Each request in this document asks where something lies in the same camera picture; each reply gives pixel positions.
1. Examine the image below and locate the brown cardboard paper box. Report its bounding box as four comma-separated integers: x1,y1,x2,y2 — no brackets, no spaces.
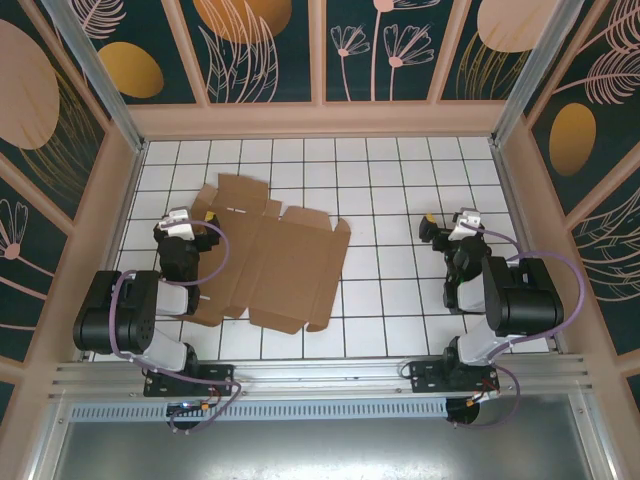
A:
177,172,352,335

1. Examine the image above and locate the small circuit board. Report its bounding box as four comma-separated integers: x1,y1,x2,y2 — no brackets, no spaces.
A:
167,399,211,417

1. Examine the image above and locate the grey metal sheet panel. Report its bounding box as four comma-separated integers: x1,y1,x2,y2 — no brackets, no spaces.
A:
49,394,616,480

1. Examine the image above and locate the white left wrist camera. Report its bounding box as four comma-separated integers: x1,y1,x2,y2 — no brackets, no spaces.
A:
158,207,197,239

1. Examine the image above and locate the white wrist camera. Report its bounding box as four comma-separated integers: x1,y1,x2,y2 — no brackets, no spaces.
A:
158,207,197,239
448,208,485,242

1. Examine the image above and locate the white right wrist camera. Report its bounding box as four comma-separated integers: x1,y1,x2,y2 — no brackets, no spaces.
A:
448,208,485,242

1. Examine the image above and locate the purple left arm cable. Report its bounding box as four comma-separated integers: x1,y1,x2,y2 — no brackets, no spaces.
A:
108,219,245,436

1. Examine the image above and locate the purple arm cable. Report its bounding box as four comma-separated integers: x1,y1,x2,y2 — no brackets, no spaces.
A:
108,219,245,436
452,222,587,431

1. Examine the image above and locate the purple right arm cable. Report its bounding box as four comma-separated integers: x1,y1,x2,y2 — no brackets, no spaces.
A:
452,222,587,431

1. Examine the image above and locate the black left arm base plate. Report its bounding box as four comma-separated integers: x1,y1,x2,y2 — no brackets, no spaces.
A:
143,363,236,399

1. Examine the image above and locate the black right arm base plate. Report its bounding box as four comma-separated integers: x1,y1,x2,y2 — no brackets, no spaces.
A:
408,360,501,396

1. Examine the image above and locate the aluminium frame post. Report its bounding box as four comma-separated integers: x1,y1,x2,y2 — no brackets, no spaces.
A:
42,0,146,154
489,0,584,149

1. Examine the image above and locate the aluminium mounting rail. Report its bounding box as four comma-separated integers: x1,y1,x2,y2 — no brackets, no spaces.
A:
47,354,596,401

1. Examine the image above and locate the slotted grey cable duct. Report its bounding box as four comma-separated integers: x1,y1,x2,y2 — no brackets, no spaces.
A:
69,399,449,421

